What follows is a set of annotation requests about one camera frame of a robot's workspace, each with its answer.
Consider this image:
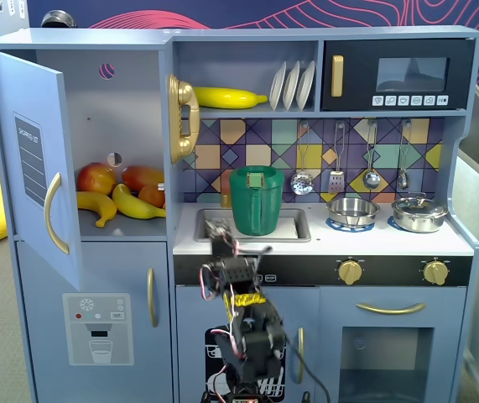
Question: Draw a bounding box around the white and red arm cable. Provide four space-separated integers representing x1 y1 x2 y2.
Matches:
198 263 224 301

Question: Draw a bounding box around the white toy plate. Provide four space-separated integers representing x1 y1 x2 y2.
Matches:
283 60 302 112
296 60 317 111
268 60 288 112

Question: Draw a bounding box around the gold stove knob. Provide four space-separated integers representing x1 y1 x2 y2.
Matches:
422 259 450 286
338 259 364 286

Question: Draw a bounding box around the gold straight freezer handle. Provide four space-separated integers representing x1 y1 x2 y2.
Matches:
146 268 159 328

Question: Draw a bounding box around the black trailing cable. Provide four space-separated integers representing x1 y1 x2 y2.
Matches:
283 335 333 403

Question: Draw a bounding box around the gold oven door handle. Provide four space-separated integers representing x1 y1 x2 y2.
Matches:
355 301 428 316

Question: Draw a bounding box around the steel slotted spatula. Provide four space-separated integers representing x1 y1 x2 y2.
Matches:
328 121 346 195

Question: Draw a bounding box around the long yellow toy banana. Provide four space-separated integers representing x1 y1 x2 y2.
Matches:
192 86 268 111

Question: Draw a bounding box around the green plastic pitcher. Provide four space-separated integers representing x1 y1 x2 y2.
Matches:
228 165 286 237

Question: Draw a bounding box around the blue door with shopping list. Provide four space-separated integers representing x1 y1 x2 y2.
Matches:
0 50 84 291

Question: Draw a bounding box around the curved yellow toy banana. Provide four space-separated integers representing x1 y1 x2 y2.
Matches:
75 191 117 228
111 183 167 220

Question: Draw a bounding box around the gold curved fridge handle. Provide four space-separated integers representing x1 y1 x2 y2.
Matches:
44 171 71 256

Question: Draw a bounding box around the black microwave door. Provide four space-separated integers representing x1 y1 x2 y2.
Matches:
320 38 476 112

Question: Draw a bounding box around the blue door with dishwasher print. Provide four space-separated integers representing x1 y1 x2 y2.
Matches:
174 285 320 403

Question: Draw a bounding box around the steel slotted spoon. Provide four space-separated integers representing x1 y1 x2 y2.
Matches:
290 121 315 196

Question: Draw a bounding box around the yellow wrap on arm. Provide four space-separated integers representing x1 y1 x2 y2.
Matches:
233 293 267 309

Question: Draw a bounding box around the steel toy pot with lid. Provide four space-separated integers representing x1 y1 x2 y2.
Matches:
390 192 450 233

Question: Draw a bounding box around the black dome helmet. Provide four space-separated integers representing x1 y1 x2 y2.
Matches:
40 11 75 29

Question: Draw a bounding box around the blue oven door with window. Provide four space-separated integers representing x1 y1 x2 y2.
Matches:
318 286 467 403

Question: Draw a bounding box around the blue toy kitchen unit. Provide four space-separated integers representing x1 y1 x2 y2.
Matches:
0 25 479 403

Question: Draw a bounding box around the gold toy telephone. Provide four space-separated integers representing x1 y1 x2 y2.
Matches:
167 74 201 165

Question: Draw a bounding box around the steel toy pan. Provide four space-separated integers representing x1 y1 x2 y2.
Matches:
326 196 381 228

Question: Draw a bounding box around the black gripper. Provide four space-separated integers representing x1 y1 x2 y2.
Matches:
203 217 273 297

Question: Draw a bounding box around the steel whisk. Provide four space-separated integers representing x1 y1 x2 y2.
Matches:
397 120 413 191

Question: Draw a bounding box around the blue door with dispenser print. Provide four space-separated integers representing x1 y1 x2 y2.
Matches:
14 240 169 403

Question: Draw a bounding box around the small orange toy fruit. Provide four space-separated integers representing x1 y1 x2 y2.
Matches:
138 183 167 210

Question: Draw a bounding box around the red orange toy mango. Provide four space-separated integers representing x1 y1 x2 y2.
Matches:
121 165 166 192

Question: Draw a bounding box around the gold microwave handle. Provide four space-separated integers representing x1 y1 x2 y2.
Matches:
331 55 345 98

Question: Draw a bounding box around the steel ladle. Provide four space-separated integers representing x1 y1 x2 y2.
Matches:
362 120 381 191

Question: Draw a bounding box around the grey toy sink basin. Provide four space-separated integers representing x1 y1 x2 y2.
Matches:
193 207 313 243

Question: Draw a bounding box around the red yellow toy apple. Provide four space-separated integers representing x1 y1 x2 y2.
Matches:
75 162 119 196

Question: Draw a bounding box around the gold dishwasher door handle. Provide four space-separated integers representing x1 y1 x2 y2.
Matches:
295 327 306 385

